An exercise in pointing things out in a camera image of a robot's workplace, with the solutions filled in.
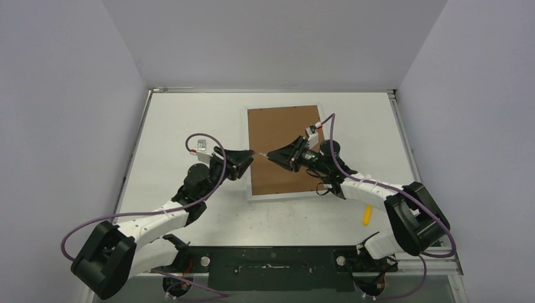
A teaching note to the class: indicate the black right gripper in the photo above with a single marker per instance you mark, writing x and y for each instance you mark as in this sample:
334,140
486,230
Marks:
295,152

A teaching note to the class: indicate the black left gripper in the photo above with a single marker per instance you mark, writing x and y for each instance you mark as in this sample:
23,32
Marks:
238,162

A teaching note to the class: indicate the white picture frame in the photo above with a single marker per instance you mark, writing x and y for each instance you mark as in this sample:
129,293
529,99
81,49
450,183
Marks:
272,128

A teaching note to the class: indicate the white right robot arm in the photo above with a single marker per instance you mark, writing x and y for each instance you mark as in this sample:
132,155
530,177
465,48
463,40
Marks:
415,220

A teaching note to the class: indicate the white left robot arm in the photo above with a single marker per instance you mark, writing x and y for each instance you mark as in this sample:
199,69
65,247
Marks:
116,252

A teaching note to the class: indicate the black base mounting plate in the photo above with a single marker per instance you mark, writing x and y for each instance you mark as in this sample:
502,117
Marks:
299,280

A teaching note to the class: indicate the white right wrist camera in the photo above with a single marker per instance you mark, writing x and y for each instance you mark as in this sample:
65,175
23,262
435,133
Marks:
312,134

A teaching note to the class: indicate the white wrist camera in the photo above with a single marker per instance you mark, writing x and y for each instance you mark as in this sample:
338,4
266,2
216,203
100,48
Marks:
201,152
312,134

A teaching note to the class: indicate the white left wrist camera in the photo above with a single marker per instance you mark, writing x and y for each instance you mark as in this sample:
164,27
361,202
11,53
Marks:
201,152

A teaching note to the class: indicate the yellow handle screwdriver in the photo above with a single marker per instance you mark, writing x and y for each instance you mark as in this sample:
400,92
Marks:
367,215

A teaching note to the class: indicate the aluminium table front rail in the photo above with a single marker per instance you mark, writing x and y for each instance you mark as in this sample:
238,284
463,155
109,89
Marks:
439,263

